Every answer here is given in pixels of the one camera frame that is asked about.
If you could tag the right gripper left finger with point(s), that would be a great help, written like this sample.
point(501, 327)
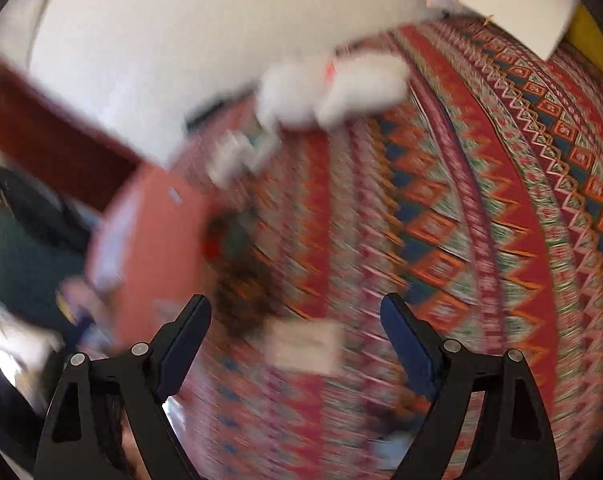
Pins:
point(79, 435)

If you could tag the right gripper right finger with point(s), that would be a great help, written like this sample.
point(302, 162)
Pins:
point(513, 438)

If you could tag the pink storage box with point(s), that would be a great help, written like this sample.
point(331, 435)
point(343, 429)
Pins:
point(145, 257)

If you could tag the white card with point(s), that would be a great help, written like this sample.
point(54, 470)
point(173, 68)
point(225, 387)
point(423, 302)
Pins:
point(312, 347)

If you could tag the patterned red woven cloth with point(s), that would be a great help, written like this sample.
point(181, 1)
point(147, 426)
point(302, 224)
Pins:
point(479, 200)

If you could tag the dark wooden door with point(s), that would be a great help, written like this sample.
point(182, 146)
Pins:
point(70, 156)

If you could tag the small white toy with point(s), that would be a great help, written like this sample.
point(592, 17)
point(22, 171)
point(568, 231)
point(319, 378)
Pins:
point(237, 152)

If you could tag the black remote on bed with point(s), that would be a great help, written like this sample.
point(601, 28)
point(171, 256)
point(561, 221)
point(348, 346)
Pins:
point(195, 118)

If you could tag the white plush toy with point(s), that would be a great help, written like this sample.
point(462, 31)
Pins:
point(326, 90)

